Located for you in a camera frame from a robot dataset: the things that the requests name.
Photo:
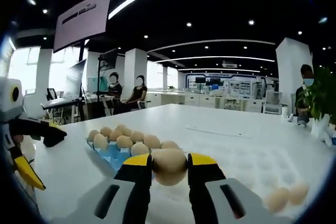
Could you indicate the grey rounded object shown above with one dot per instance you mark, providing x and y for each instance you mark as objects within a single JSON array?
[{"x": 303, "y": 119}]

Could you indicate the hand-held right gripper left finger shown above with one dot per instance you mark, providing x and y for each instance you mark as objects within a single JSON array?
[{"x": 136, "y": 195}]

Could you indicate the ceiling air conditioner unit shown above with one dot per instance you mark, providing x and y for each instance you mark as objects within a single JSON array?
[{"x": 229, "y": 64}]

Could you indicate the white square pillar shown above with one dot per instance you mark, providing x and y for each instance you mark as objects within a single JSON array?
[
  {"x": 291, "y": 72},
  {"x": 135, "y": 72}
]

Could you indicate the row of white cabinets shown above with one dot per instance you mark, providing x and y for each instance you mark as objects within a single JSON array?
[{"x": 204, "y": 100}]

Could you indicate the dark desk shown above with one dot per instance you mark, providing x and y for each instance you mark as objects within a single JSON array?
[{"x": 63, "y": 102}]

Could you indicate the black monitor on pole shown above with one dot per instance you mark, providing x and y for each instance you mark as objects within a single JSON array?
[{"x": 109, "y": 60}]

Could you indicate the cluster of brown eggs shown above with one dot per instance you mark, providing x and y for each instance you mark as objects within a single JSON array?
[{"x": 124, "y": 141}]

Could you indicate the white plant pot wrap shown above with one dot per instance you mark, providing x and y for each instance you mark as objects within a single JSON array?
[{"x": 320, "y": 129}]

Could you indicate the green potted plant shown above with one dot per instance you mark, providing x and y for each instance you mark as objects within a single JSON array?
[{"x": 323, "y": 98}]

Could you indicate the large hanging display screen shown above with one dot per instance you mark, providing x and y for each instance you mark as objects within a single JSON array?
[{"x": 84, "y": 22}]

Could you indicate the white paper cup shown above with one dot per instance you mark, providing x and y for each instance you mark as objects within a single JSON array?
[{"x": 285, "y": 111}]

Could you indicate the white chair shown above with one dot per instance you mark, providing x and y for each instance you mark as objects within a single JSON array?
[{"x": 143, "y": 104}]

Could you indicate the single brown egg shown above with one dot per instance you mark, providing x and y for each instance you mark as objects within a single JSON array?
[
  {"x": 299, "y": 193},
  {"x": 277, "y": 199},
  {"x": 169, "y": 166}
]

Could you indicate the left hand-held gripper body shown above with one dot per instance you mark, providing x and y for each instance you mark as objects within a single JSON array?
[{"x": 6, "y": 108}]

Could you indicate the large dark tilted screen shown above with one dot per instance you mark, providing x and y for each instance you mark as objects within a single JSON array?
[{"x": 76, "y": 79}]

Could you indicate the blue egg tray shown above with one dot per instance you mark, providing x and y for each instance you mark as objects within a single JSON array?
[{"x": 115, "y": 155}]

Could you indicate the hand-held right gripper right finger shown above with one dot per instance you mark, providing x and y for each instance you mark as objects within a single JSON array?
[{"x": 203, "y": 195}]

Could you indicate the person's left hand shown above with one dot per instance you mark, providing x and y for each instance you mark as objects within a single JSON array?
[{"x": 18, "y": 140}]

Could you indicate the grey office chair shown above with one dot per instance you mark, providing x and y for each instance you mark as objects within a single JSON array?
[{"x": 273, "y": 102}]

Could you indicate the small black tablet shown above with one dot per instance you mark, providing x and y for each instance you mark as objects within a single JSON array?
[{"x": 51, "y": 94}]

